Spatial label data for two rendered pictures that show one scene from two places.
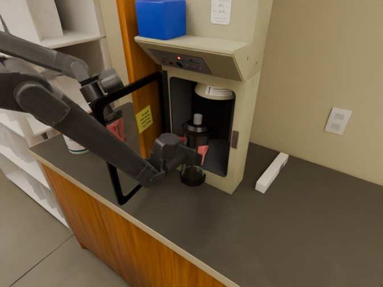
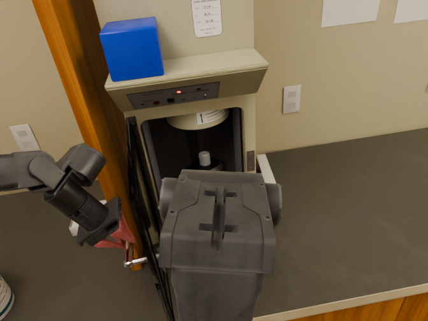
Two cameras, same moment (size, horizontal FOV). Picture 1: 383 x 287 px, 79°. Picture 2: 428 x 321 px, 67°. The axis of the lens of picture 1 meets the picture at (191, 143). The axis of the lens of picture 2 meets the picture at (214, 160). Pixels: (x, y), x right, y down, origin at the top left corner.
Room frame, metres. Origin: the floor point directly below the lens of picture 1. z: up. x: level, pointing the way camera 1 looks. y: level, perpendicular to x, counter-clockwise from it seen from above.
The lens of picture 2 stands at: (0.16, 0.39, 1.72)
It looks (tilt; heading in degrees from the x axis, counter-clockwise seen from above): 35 degrees down; 321
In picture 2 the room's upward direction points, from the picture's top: 6 degrees counter-clockwise
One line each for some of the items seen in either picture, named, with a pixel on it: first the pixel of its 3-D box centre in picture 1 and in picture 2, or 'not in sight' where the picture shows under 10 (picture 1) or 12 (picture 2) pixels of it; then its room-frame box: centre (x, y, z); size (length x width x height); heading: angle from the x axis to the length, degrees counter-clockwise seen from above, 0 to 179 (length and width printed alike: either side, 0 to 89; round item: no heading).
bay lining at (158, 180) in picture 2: (215, 116); (195, 148); (0.84, -0.10, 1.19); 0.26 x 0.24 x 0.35; 56
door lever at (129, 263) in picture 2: not in sight; (137, 248); (0.63, 0.24, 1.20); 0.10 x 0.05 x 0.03; 151
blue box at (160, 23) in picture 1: (162, 18); (134, 48); (0.74, 0.08, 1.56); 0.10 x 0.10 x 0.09; 56
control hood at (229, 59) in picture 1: (190, 58); (188, 87); (0.69, 0.00, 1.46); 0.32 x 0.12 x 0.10; 56
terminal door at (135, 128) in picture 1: (139, 139); (149, 223); (0.68, 0.18, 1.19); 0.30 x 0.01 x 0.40; 151
